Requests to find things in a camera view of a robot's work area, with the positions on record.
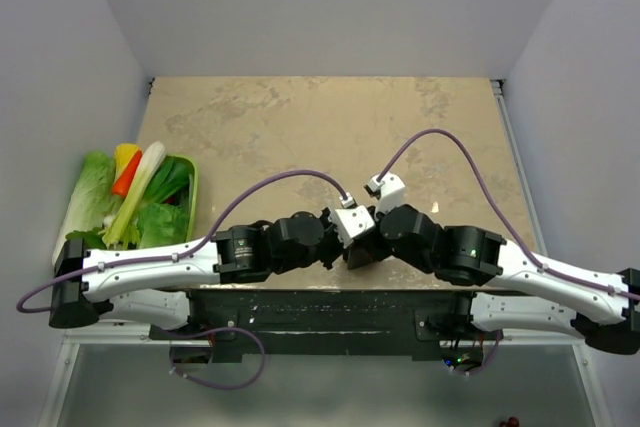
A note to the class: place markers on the parsley leaf toy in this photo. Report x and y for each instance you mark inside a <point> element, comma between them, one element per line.
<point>93,239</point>

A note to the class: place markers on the green vegetable basket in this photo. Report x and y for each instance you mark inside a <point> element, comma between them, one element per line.
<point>192,197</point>

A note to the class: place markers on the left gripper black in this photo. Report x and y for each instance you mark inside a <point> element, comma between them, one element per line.
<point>339,247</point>

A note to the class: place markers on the black zip tool case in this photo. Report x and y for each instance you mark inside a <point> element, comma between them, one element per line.
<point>361,253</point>

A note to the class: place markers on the napa cabbage toy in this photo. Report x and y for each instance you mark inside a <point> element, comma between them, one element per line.
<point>91,198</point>

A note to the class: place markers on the yellow pepper toy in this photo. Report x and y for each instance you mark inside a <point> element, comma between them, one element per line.
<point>123,155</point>

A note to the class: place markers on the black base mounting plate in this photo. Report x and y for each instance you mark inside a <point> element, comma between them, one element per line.
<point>409,323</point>

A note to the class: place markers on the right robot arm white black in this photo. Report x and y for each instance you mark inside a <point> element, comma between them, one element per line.
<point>544,294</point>

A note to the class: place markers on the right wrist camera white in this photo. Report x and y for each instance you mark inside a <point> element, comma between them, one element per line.
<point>389,191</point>

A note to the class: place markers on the dark green bok choy toy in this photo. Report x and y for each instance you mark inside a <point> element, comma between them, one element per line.
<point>159,187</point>

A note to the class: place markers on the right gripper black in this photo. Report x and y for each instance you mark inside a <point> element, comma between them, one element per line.
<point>366,242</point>

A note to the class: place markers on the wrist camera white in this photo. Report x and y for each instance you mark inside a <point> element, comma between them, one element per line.
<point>352,221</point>
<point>389,191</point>

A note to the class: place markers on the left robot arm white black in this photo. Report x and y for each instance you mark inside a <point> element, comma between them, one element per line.
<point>95,284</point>

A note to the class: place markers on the white green leek toy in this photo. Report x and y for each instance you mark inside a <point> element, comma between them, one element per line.
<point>151,160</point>

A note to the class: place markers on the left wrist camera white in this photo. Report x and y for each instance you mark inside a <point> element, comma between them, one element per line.
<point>352,221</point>

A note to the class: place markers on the orange carrot toy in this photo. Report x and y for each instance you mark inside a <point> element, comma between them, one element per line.
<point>122,185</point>

